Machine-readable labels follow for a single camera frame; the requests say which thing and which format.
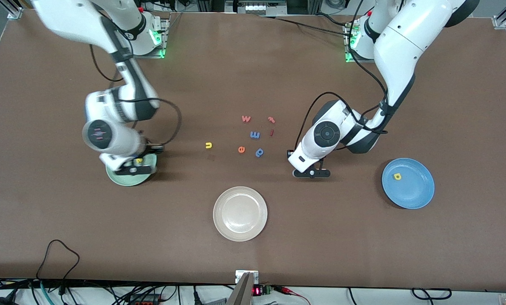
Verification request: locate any light green plate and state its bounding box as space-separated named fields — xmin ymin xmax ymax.
xmin=105 ymin=152 xmax=158 ymax=187

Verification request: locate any beige plate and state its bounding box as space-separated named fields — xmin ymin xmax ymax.
xmin=213 ymin=186 xmax=268 ymax=242

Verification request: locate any blue plate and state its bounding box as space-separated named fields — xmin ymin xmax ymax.
xmin=382 ymin=158 xmax=435 ymax=210

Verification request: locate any white tag plate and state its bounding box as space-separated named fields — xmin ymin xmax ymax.
xmin=235 ymin=270 xmax=259 ymax=284

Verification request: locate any grey electronics box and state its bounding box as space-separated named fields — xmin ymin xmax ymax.
xmin=224 ymin=0 xmax=288 ymax=17

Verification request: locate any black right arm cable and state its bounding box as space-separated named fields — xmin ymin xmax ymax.
xmin=90 ymin=44 xmax=182 ymax=147

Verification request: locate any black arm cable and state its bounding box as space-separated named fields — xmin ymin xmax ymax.
xmin=295 ymin=0 xmax=390 ymax=151
xmin=90 ymin=44 xmax=182 ymax=147

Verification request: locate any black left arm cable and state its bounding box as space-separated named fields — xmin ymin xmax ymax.
xmin=295 ymin=0 xmax=390 ymax=151

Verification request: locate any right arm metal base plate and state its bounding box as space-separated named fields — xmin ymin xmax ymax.
xmin=128 ymin=17 xmax=169 ymax=59

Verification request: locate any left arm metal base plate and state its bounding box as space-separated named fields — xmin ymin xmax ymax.
xmin=345 ymin=21 xmax=378 ymax=64

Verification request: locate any long black base cable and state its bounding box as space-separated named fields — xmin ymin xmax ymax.
xmin=257 ymin=15 xmax=356 ymax=38

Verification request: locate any black looped table cable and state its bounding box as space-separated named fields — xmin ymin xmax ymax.
xmin=36 ymin=239 xmax=80 ymax=293

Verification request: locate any red clip wire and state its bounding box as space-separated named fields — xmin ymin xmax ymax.
xmin=274 ymin=286 xmax=312 ymax=305

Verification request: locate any short black base cable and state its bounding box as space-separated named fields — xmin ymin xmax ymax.
xmin=315 ymin=13 xmax=348 ymax=28

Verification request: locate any grey metal camera stand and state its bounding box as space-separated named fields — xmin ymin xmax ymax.
xmin=227 ymin=272 xmax=254 ymax=305

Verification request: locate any black coiled cable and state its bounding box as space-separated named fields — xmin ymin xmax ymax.
xmin=412 ymin=288 xmax=452 ymax=300

